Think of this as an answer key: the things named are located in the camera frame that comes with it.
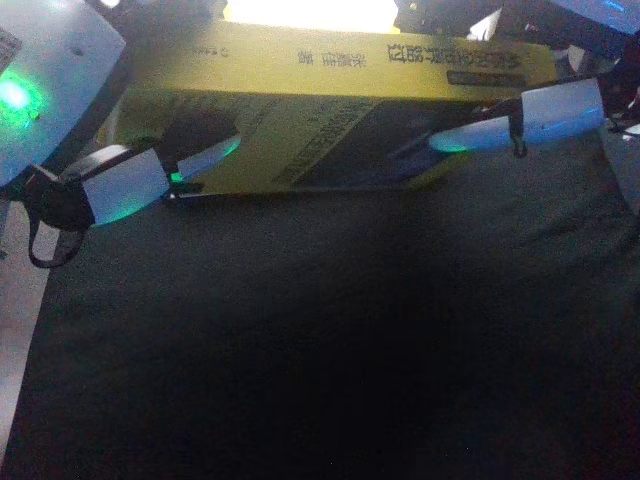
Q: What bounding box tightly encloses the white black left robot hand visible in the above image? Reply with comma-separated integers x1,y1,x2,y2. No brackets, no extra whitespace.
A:
428,0,640,159

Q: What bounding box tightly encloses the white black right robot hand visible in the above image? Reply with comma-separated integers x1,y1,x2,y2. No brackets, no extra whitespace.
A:
0,0,242,232

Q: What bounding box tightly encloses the yellow book with dark photo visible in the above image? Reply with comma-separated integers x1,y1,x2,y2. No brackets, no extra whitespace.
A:
97,19,559,195

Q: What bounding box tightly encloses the black table cloth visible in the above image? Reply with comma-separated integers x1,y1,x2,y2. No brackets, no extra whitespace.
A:
0,0,640,480

